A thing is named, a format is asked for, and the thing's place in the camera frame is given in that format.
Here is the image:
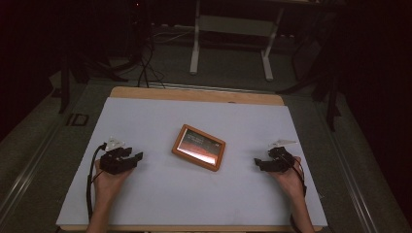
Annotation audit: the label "person's left hand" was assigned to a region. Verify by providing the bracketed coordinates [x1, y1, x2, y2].
[93, 159, 134, 204]

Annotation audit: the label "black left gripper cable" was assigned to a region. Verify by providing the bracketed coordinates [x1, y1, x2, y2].
[86, 142, 108, 221]

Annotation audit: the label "white table mat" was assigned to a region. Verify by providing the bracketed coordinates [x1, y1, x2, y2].
[55, 96, 328, 228]

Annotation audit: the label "black floor socket box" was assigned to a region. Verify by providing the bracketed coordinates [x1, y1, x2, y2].
[65, 113, 90, 127]

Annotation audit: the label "white metal desk frame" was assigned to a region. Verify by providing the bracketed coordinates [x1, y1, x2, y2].
[189, 0, 286, 83]

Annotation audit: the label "black floor cables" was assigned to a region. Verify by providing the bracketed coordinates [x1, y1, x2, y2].
[135, 30, 167, 89]

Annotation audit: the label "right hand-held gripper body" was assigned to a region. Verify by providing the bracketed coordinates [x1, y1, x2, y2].
[258, 139, 298, 174]

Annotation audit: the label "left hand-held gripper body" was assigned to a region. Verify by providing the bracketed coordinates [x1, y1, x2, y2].
[99, 135, 137, 176]

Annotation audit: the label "person's right hand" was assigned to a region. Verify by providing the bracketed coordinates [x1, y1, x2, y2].
[266, 156, 306, 200]

